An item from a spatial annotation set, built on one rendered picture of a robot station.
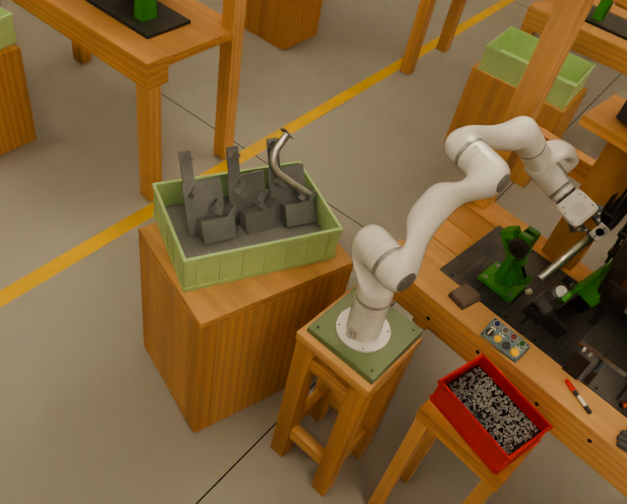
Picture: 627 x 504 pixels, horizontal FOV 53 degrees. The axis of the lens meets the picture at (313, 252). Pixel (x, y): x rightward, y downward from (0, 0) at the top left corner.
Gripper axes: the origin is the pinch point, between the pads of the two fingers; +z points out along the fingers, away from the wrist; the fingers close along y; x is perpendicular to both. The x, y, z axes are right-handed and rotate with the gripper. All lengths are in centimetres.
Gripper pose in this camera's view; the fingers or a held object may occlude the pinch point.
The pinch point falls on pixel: (596, 231)
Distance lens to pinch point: 230.2
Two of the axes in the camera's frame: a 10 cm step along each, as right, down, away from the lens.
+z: 6.3, 7.7, -1.4
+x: 2.3, -0.1, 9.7
